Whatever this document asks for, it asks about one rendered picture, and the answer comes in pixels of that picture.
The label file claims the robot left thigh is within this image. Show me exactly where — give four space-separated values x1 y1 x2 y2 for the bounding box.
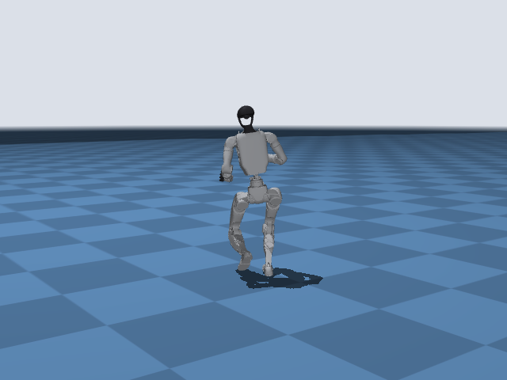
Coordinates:
229 192 250 235

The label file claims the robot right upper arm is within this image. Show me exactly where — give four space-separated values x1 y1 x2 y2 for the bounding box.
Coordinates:
264 132 287 165

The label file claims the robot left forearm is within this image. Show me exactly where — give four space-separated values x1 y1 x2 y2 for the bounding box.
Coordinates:
221 165 233 182

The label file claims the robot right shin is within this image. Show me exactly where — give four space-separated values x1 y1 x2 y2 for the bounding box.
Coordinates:
264 224 274 267

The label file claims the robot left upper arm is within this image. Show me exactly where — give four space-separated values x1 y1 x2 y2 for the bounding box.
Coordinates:
223 136 237 174

